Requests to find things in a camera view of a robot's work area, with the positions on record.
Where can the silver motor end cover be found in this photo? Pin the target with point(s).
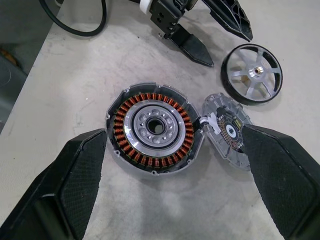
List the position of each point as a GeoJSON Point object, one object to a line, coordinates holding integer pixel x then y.
{"type": "Point", "coordinates": [230, 130]}

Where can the black rimmed silver spoked rotor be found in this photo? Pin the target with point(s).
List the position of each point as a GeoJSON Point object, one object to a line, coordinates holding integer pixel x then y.
{"type": "Point", "coordinates": [255, 72]}

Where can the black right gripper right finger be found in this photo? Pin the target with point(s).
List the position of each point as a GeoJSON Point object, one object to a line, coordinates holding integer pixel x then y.
{"type": "Point", "coordinates": [285, 180]}

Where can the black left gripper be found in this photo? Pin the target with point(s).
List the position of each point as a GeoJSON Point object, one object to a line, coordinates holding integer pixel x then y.
{"type": "Point", "coordinates": [167, 15]}

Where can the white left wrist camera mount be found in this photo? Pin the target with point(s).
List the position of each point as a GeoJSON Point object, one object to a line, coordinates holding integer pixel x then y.
{"type": "Point", "coordinates": [145, 6]}

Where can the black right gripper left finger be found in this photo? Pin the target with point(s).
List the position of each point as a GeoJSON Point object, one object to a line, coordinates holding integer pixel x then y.
{"type": "Point", "coordinates": [72, 185]}

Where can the grey stator housing copper coils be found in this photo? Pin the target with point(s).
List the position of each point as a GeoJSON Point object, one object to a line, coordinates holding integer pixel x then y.
{"type": "Point", "coordinates": [160, 110]}

